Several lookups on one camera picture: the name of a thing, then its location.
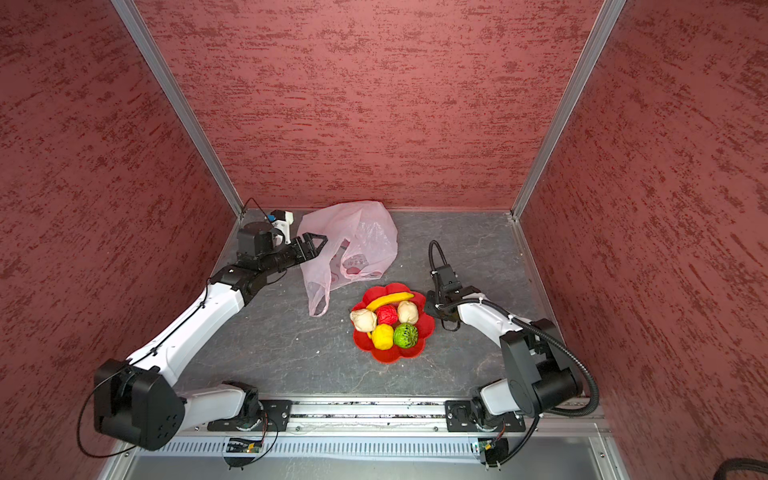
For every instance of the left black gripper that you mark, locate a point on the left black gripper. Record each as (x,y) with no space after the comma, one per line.
(309,246)

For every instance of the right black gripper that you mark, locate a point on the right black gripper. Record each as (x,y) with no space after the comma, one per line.
(430,296)

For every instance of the yellow fake banana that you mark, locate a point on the yellow fake banana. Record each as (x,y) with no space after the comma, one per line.
(394,298)

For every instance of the green fake fruit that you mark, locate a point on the green fake fruit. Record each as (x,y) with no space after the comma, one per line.
(405,336)

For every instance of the red flower-shaped plastic bowl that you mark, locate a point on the red flower-shaped plastic bowl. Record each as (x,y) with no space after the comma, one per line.
(425,325)

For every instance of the pink plastic bag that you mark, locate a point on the pink plastic bag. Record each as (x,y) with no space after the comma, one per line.
(362,243)

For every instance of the yellow fake lemon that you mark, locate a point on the yellow fake lemon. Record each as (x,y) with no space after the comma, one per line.
(382,337)

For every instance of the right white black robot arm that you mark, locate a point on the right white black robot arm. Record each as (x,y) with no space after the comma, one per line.
(539,375)

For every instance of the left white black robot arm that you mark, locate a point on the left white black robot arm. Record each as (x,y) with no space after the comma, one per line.
(134,400)

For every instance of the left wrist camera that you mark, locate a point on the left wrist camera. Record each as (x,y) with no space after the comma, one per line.
(282,219)

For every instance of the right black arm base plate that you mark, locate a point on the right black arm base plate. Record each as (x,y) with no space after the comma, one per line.
(464,416)

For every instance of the perforated metal cable tray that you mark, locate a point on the perforated metal cable tray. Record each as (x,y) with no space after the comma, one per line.
(458,449)

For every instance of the aluminium mounting rail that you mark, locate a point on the aluminium mounting rail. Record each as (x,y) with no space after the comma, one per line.
(399,416)

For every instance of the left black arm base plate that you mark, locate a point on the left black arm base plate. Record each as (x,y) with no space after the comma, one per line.
(271,415)

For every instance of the left aluminium corner post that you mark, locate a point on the left aluminium corner post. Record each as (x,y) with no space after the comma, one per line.
(131,18)

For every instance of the aluminium corner post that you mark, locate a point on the aluminium corner post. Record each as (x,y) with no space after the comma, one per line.
(131,18)
(605,22)

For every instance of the right aluminium corner post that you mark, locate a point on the right aluminium corner post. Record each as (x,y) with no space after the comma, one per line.
(605,22)

